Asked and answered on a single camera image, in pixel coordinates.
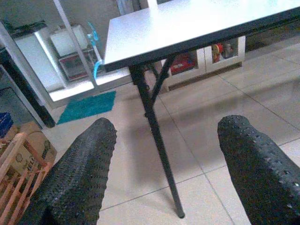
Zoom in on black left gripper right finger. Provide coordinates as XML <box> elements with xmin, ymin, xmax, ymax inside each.
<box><xmin>217</xmin><ymin>114</ymin><xmax>300</xmax><ymax>225</ymax></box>

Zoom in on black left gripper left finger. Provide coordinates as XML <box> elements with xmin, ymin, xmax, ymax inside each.
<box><xmin>18</xmin><ymin>117</ymin><xmax>118</xmax><ymax>225</ymax></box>

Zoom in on brown cardboard box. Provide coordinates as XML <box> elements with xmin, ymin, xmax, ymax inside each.
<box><xmin>0</xmin><ymin>121</ymin><xmax>58</xmax><ymax>186</ymax></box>

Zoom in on wooden slatted rack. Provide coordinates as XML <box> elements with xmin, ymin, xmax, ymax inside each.
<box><xmin>0</xmin><ymin>132</ymin><xmax>54</xmax><ymax>225</ymax></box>

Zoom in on teal floor mat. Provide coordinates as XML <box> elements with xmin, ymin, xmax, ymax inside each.
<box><xmin>56</xmin><ymin>90</ymin><xmax>117</xmax><ymax>125</ymax></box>

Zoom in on blue box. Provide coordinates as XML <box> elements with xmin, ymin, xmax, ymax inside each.
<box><xmin>0</xmin><ymin>112</ymin><xmax>14</xmax><ymax>139</ymax></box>

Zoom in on white tall appliance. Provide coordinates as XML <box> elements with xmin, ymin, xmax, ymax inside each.
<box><xmin>13</xmin><ymin>22</ymin><xmax>68</xmax><ymax>94</ymax></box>

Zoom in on white glass-door cabinet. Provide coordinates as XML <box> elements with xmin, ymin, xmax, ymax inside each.
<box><xmin>161</xmin><ymin>35</ymin><xmax>246</xmax><ymax>93</ymax></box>

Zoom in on grey can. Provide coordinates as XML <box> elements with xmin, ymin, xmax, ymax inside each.
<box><xmin>222</xmin><ymin>42</ymin><xmax>234</xmax><ymax>59</ymax></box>

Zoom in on red yellow toy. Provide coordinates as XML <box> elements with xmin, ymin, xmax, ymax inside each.
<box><xmin>212</xmin><ymin>43</ymin><xmax>223</xmax><ymax>63</ymax></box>

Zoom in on white plastic box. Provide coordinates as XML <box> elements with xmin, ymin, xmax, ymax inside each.
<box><xmin>49</xmin><ymin>24</ymin><xmax>91</xmax><ymax>58</ymax></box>

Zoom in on red box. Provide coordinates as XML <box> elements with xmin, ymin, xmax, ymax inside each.
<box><xmin>170</xmin><ymin>53</ymin><xmax>196</xmax><ymax>75</ymax></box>

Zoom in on white folding table black legs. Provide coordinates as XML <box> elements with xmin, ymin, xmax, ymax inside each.
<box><xmin>103</xmin><ymin>0</ymin><xmax>300</xmax><ymax>218</ymax></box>

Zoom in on black door post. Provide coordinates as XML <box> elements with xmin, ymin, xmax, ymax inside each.
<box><xmin>0</xmin><ymin>49</ymin><xmax>56</xmax><ymax>128</ymax></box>

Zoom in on light blue hose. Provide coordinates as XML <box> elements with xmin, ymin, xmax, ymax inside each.
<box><xmin>87</xmin><ymin>22</ymin><xmax>105</xmax><ymax>80</ymax></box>

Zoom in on silver sliding door frame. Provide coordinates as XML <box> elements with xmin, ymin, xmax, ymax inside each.
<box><xmin>53</xmin><ymin>0</ymin><xmax>98</xmax><ymax>89</ymax></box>

